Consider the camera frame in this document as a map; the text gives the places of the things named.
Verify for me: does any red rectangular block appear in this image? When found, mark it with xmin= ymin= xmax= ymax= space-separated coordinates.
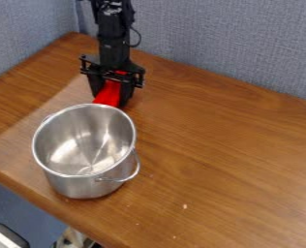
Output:
xmin=92 ymin=79 xmax=120 ymax=108

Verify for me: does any metal pot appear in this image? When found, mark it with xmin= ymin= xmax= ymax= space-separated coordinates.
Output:
xmin=31 ymin=104 xmax=141 ymax=200

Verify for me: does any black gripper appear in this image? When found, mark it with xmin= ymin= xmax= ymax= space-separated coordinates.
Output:
xmin=79 ymin=54 xmax=145 ymax=107

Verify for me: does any white object below table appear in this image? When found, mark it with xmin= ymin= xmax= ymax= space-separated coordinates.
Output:
xmin=53 ymin=226 xmax=101 ymax=248

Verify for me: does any grey device below table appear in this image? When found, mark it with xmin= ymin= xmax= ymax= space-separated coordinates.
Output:
xmin=0 ymin=223 xmax=29 ymax=248

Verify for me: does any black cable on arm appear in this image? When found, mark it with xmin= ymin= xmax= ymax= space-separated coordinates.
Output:
xmin=128 ymin=26 xmax=143 ymax=48

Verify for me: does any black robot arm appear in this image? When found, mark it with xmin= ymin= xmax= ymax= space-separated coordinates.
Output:
xmin=80 ymin=0 xmax=145 ymax=108

